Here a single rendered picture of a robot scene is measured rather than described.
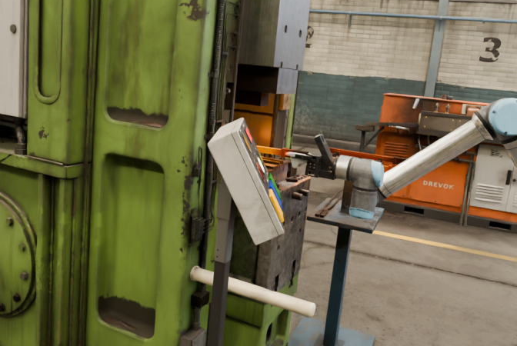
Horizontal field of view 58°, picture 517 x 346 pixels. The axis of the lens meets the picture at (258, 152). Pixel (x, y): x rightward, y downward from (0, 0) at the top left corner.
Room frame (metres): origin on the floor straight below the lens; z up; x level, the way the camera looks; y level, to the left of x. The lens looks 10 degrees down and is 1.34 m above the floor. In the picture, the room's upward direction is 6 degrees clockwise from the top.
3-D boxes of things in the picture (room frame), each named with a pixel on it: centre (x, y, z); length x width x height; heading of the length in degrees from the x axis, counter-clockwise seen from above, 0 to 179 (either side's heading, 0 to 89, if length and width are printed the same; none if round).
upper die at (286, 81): (1.89, 0.11, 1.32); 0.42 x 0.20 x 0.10; 65
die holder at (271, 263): (1.95, 0.09, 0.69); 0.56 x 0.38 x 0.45; 65
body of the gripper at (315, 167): (1.76, -0.25, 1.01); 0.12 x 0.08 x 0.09; 66
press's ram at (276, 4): (1.93, 0.09, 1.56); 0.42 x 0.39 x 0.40; 65
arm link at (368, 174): (1.69, -0.40, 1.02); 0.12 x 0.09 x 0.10; 66
